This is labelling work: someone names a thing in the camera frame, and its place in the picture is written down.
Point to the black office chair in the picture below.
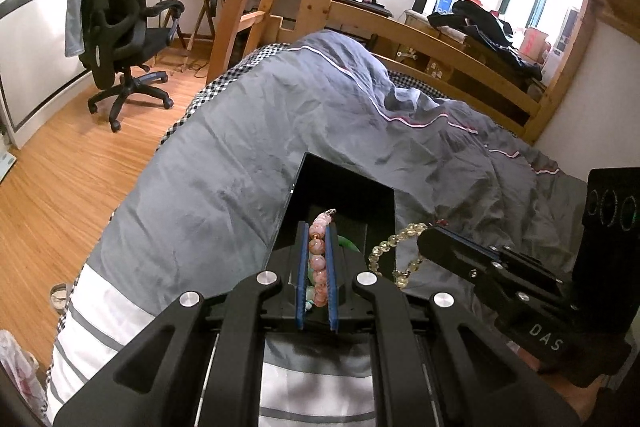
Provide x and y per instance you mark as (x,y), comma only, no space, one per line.
(120,42)

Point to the blue box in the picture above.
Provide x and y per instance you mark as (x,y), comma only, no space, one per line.
(445,3)

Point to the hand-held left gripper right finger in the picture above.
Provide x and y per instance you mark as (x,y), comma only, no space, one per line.
(333,279)

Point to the white plastic bag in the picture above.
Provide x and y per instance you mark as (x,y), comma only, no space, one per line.
(22,377)

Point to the pink box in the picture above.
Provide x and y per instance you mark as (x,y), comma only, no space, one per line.
(534,42)

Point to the white striped wardrobe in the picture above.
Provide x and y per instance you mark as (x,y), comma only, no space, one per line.
(40,7)

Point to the white speaker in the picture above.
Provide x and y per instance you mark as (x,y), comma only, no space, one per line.
(421,2)

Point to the grey duvet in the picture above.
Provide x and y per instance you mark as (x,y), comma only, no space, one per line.
(250,147)

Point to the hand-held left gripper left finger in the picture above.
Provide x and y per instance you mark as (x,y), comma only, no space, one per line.
(301,279)

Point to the black clothes pile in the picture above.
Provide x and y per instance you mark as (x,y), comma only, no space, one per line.
(480,27)

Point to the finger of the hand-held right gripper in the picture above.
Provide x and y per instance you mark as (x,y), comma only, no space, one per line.
(455,252)

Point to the green jade bangle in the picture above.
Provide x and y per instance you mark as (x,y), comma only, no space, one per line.
(349,243)

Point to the white grey striped blanket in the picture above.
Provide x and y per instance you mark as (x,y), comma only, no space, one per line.
(115,322)

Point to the small bowl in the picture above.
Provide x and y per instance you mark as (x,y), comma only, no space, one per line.
(59,297)

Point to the black jewelry box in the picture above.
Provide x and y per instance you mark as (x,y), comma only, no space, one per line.
(345,202)

